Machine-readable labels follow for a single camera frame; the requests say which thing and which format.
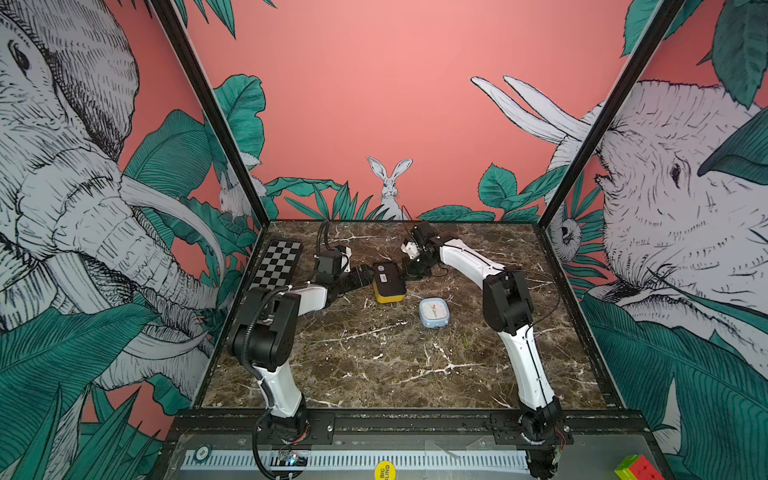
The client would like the yellow square alarm clock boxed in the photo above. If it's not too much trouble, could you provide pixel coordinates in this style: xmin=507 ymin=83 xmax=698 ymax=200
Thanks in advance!
xmin=373 ymin=261 xmax=407 ymax=304

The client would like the light blue small alarm clock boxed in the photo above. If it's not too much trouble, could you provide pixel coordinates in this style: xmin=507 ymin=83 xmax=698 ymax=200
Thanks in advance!
xmin=419 ymin=298 xmax=450 ymax=329

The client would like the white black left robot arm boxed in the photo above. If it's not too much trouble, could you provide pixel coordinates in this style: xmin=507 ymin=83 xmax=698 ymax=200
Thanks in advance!
xmin=227 ymin=252 xmax=376 ymax=442

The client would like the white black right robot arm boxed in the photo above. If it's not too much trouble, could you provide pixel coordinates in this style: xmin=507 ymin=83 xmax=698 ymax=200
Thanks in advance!
xmin=401 ymin=221 xmax=562 ymax=445

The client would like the black white chessboard box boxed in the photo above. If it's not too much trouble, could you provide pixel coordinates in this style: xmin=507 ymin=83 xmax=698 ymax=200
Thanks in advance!
xmin=249 ymin=238 xmax=303 ymax=290

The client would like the yellow round sticker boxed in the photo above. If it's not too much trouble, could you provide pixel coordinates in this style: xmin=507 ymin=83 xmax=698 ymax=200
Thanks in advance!
xmin=374 ymin=461 xmax=397 ymax=480

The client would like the colourful puzzle cube on ledge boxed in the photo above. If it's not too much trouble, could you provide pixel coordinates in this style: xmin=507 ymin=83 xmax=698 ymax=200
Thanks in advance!
xmin=614 ymin=455 xmax=664 ymax=480

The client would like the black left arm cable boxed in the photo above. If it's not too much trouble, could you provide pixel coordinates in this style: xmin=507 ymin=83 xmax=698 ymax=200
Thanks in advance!
xmin=226 ymin=286 xmax=295 ymax=379

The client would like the white perforated rail strip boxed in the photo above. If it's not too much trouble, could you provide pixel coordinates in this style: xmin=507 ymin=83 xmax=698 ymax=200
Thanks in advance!
xmin=181 ymin=450 xmax=529 ymax=474

